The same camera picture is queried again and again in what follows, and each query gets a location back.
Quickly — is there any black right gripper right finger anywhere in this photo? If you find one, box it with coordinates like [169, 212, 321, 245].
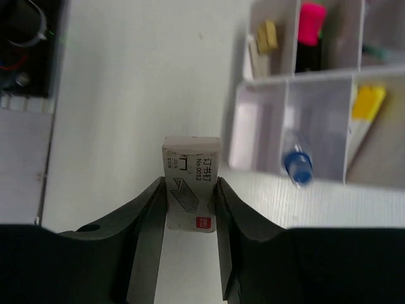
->
[213, 178, 404, 303]

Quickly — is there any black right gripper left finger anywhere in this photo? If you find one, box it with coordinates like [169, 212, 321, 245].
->
[1, 178, 166, 303]

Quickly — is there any blue spray bottle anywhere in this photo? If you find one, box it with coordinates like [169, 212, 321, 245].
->
[281, 129, 313, 188]

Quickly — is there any white staples box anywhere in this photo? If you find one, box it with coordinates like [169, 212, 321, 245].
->
[162, 136, 221, 233]

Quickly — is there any yellow cap marker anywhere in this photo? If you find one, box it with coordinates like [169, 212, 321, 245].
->
[349, 85, 387, 141]

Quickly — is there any grey eraser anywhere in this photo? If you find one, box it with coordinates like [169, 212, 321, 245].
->
[247, 34, 270, 79]

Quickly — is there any tan eraser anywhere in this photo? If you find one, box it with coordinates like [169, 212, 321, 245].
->
[256, 20, 278, 54]

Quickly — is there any green gel pen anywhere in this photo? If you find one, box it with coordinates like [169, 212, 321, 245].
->
[362, 44, 390, 60]

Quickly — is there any pink highlighter marker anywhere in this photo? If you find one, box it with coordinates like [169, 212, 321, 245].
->
[295, 2, 327, 73]

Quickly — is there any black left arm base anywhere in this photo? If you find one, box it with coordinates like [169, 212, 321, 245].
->
[1, 1, 70, 114]

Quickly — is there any white right organizer tray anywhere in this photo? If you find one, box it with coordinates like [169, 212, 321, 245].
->
[227, 66, 404, 189]

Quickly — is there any white organizer tray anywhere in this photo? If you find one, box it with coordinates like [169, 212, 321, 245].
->
[242, 1, 404, 80]
[227, 66, 404, 189]

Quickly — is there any white left organizer tray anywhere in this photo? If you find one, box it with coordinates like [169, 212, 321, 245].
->
[242, 1, 404, 80]

